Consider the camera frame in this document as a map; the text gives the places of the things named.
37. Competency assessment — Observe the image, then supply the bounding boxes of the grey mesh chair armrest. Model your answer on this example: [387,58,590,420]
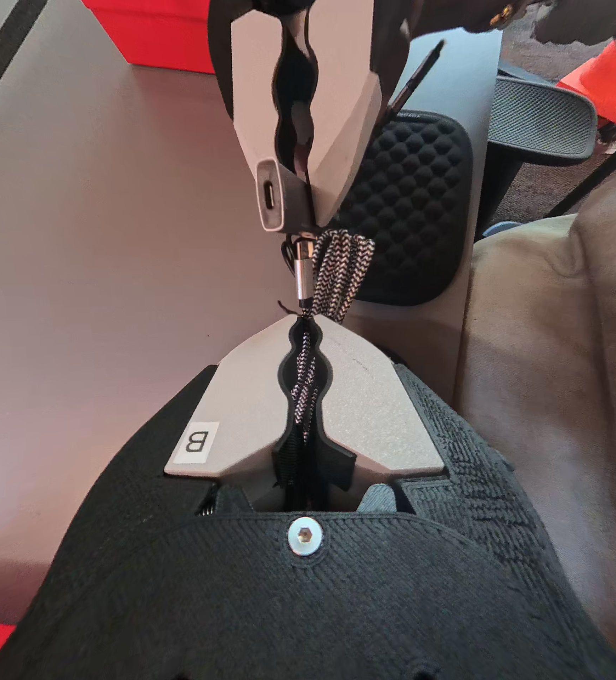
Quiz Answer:
[488,74,599,160]

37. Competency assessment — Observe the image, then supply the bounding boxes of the grey braided usb cable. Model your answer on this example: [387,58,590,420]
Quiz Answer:
[277,228,378,508]

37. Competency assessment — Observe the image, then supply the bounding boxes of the person's beige sweater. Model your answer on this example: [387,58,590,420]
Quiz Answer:
[456,143,616,680]

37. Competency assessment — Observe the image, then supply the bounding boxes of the gold bracelet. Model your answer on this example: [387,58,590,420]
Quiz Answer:
[490,0,522,28]

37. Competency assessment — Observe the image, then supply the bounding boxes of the black honeycomb pouch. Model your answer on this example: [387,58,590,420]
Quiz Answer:
[334,110,474,307]

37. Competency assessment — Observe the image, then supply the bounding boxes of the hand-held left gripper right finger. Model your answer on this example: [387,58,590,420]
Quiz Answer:
[314,318,446,494]

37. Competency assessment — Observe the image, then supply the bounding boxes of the grey usb hub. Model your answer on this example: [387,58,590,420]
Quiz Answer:
[256,98,316,236]

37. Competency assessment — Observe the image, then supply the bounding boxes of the person's right hand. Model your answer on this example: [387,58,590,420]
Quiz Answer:
[410,0,495,47]

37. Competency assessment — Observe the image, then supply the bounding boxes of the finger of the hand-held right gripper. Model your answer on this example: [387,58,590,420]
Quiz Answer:
[292,0,384,228]
[231,8,294,171]

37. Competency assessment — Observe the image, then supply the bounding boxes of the person's right forearm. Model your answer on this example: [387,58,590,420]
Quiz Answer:
[520,0,616,49]

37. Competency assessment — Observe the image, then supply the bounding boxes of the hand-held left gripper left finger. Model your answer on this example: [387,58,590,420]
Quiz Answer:
[164,316,300,505]

